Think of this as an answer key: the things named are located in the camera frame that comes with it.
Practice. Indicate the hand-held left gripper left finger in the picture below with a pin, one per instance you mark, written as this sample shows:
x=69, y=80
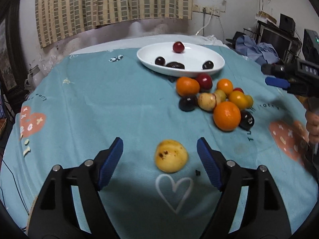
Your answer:
x=112, y=161

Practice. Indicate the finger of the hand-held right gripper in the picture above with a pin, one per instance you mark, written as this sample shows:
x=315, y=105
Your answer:
x=275, y=81
x=274, y=69

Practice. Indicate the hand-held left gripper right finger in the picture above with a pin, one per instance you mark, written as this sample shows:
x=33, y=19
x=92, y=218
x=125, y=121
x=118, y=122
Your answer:
x=209, y=164

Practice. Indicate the small yellow fruit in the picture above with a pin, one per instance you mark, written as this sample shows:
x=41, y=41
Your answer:
x=249, y=100

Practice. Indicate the small red plum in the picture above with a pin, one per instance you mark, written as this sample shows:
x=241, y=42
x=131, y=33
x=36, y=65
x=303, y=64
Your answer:
x=238, y=89

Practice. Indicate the yellow brown-spotted fruit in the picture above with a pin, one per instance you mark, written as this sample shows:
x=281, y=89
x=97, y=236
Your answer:
x=171, y=155

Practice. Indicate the orange-yellow round fruit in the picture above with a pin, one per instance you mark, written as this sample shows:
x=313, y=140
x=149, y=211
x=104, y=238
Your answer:
x=238, y=99

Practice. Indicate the dark purple plum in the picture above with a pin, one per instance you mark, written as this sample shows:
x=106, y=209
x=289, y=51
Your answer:
x=188, y=102
x=160, y=61
x=246, y=120
x=207, y=65

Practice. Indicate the orange tangerine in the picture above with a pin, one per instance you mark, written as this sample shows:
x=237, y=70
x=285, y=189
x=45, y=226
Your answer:
x=188, y=86
x=224, y=86

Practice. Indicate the orange tomato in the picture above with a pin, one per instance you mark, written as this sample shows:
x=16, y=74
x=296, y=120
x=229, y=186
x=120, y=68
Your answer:
x=226, y=116

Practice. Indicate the small yellow-green fruit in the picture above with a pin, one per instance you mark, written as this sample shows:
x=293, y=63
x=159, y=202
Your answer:
x=220, y=95

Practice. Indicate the pale speckled fruit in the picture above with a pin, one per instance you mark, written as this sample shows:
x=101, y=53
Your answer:
x=206, y=101

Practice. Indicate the large red plum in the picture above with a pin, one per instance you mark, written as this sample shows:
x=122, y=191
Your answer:
x=204, y=81

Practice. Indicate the white oval plate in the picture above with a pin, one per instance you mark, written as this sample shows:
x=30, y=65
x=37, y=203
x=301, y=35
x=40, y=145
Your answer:
x=194, y=54

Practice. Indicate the person's right hand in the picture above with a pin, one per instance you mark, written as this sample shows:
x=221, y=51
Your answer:
x=312, y=124

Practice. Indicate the blue clothes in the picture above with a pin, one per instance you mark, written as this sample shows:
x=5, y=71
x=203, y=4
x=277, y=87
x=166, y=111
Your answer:
x=256, y=49

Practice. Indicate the black monitor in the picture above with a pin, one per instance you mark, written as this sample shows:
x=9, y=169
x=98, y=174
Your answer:
x=274, y=41

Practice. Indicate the black speaker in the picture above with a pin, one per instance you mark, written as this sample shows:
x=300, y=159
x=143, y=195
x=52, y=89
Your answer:
x=287, y=22

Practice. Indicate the light blue printed blanket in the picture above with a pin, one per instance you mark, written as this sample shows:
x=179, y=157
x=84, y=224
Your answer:
x=99, y=104

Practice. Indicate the white power strip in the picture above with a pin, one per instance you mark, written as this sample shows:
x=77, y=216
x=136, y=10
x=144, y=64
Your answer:
x=210, y=11

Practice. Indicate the dark wrinkled fruit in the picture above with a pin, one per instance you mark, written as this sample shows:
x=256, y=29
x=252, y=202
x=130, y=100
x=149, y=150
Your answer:
x=175, y=65

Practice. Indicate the white plastic object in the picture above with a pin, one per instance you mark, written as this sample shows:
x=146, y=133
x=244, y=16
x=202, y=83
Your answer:
x=32, y=76

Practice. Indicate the white sheet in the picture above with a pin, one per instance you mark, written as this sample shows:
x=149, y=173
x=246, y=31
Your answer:
x=149, y=38

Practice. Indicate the beige checked curtain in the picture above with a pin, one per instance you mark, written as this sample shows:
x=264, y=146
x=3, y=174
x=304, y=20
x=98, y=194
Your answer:
x=99, y=2

